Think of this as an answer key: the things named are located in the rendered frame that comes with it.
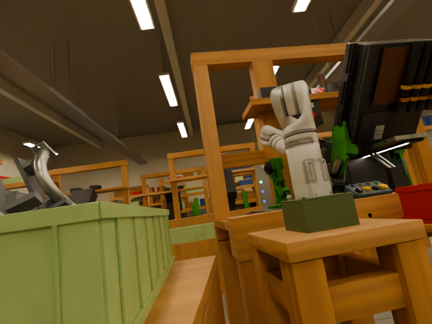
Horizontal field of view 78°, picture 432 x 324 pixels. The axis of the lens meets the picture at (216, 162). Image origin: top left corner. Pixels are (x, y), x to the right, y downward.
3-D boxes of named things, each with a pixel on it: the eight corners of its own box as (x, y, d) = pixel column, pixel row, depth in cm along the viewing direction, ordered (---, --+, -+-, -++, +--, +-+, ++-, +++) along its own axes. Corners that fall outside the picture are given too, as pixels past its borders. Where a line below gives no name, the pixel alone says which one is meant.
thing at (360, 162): (400, 189, 145) (384, 130, 151) (349, 197, 141) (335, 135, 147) (376, 192, 163) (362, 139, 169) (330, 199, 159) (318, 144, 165)
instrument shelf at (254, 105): (390, 92, 167) (388, 86, 168) (252, 105, 155) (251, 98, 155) (364, 107, 191) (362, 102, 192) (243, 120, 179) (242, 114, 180)
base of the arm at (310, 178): (337, 193, 70) (324, 130, 72) (308, 197, 67) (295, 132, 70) (315, 196, 78) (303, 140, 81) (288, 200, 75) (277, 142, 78)
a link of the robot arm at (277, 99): (287, 154, 95) (315, 149, 91) (269, 106, 73) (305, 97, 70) (284, 134, 99) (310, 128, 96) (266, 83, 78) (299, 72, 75)
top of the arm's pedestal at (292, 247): (428, 237, 57) (423, 218, 58) (289, 263, 52) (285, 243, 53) (341, 230, 88) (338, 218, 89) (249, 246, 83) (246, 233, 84)
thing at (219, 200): (441, 185, 172) (401, 50, 189) (215, 220, 151) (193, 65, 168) (429, 186, 180) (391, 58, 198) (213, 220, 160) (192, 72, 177)
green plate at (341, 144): (360, 164, 127) (359, 123, 131) (344, 161, 126) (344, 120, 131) (346, 168, 138) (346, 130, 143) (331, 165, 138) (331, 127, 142)
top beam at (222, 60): (402, 50, 189) (398, 39, 191) (192, 65, 168) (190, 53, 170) (392, 57, 198) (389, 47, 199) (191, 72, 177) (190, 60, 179)
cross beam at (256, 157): (405, 144, 185) (401, 132, 186) (221, 168, 167) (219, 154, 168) (399, 146, 189) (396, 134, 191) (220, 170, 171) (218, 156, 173)
